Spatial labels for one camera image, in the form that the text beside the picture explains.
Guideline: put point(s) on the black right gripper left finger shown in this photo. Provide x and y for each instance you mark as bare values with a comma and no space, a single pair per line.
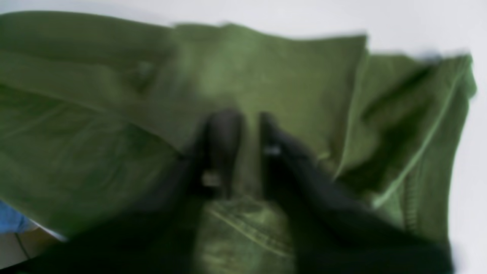
157,234

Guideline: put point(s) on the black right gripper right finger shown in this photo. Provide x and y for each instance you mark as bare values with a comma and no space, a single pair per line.
331,232

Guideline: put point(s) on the olive green T-shirt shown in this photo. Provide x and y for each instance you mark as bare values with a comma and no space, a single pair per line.
95,109

